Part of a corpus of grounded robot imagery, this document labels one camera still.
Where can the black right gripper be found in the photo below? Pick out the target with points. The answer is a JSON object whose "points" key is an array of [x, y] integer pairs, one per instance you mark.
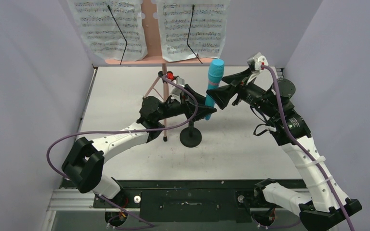
{"points": [[239, 90]]}

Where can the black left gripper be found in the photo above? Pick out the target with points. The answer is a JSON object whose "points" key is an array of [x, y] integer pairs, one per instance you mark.
{"points": [[202, 111]]}

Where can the turquoise toy microphone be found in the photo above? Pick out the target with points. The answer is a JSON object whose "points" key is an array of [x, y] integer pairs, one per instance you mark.
{"points": [[215, 74]]}

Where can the black microphone stand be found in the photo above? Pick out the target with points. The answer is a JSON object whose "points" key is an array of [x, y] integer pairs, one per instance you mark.
{"points": [[190, 136]]}

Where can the white sheet music paper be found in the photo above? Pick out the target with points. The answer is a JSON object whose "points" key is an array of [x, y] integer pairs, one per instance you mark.
{"points": [[192, 28], [111, 29]]}

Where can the pink perforated music stand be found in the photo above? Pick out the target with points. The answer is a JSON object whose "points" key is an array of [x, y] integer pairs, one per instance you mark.
{"points": [[152, 40]]}

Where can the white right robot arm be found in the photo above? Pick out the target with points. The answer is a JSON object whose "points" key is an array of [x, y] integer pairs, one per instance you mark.
{"points": [[327, 204]]}

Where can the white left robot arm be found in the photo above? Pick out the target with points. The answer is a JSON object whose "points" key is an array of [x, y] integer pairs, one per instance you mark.
{"points": [[84, 163]]}

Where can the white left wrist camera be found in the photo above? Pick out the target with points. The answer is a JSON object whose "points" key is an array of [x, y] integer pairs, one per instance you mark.
{"points": [[175, 92]]}

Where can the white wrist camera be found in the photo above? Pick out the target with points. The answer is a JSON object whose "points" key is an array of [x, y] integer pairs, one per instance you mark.
{"points": [[175, 92], [255, 62]]}

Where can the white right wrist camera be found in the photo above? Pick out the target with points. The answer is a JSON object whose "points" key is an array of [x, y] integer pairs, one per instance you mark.
{"points": [[255, 62]]}

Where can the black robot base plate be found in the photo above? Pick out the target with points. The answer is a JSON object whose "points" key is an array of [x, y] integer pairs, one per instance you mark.
{"points": [[242, 188]]}

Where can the aluminium frame rail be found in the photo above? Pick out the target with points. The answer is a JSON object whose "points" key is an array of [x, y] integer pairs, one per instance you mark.
{"points": [[76, 204]]}

